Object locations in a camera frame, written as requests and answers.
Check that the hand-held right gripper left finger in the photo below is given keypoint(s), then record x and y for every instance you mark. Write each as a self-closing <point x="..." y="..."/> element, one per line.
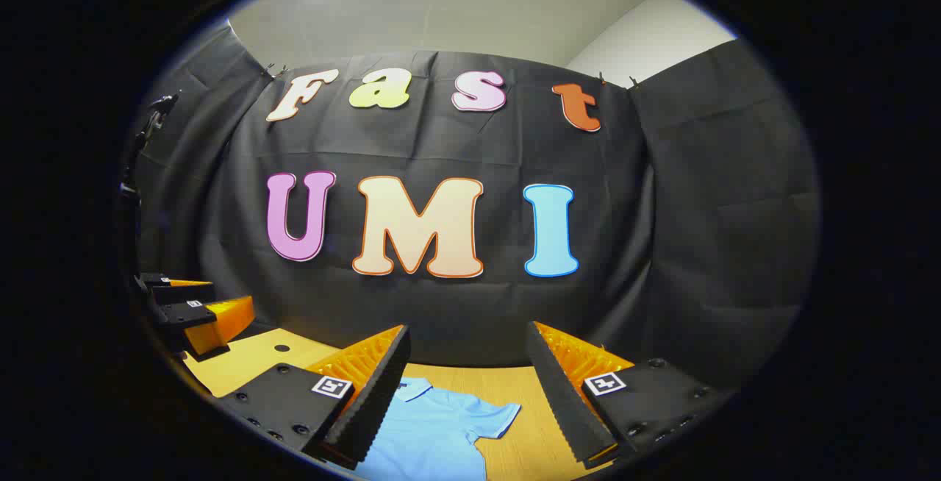
<point x="371" y="400"/>

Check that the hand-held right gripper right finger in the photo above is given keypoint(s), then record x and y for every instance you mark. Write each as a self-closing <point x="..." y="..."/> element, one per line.
<point x="562" y="393"/>

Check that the black backdrop cloth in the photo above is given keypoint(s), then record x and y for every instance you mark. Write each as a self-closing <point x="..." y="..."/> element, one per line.
<point x="456" y="312"/>

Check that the light blue T-shirt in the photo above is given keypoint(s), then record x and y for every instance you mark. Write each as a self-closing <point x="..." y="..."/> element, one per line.
<point x="434" y="429"/>

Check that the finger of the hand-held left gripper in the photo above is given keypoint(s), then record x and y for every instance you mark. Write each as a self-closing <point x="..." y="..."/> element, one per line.
<point x="180" y="291"/>
<point x="184" y="315"/>

